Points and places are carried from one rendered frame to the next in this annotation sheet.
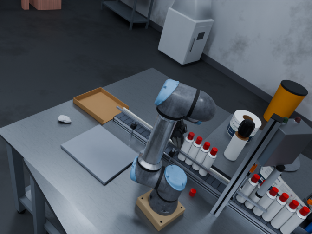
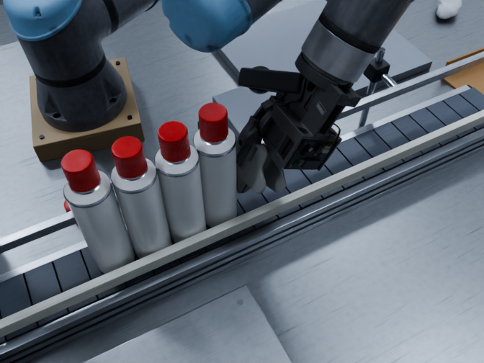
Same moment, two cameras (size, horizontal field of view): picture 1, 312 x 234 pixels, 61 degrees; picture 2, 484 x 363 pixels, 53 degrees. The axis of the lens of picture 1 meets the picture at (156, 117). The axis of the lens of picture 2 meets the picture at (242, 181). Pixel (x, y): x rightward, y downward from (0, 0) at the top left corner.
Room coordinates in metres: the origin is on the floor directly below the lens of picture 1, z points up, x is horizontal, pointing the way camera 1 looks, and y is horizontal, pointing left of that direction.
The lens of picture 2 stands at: (1.45, -0.54, 1.46)
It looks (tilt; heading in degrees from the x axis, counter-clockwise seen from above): 51 degrees down; 125
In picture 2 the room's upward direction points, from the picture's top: straight up
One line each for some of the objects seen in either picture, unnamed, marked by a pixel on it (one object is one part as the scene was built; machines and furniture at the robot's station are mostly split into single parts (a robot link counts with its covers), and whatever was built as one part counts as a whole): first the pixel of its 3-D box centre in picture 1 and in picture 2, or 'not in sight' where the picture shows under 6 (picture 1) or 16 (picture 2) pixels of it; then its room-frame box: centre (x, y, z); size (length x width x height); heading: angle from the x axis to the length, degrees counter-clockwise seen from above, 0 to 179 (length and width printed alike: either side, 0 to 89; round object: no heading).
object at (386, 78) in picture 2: (134, 129); (379, 96); (1.28, 0.11, 0.91); 0.07 x 0.03 x 0.17; 153
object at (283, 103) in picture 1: (283, 104); not in sight; (3.52, -1.72, 0.30); 0.39 x 0.38 x 0.60; 141
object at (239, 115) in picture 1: (243, 126); not in sight; (1.63, -0.63, 0.95); 0.20 x 0.20 x 0.14
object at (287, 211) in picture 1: (284, 214); not in sight; (0.91, -0.77, 0.98); 0.05 x 0.05 x 0.20
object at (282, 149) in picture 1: (281, 142); not in sight; (0.94, -0.54, 1.38); 0.17 x 0.10 x 0.19; 118
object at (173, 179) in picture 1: (171, 181); (57, 18); (0.85, -0.16, 1.04); 0.13 x 0.12 x 0.14; 87
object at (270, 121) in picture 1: (241, 172); not in sight; (0.91, -0.46, 1.17); 0.04 x 0.04 x 0.67; 63
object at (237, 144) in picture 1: (239, 139); not in sight; (1.35, -0.54, 1.03); 0.09 x 0.09 x 0.30
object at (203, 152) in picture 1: (201, 155); (142, 204); (1.15, -0.32, 0.98); 0.05 x 0.05 x 0.20
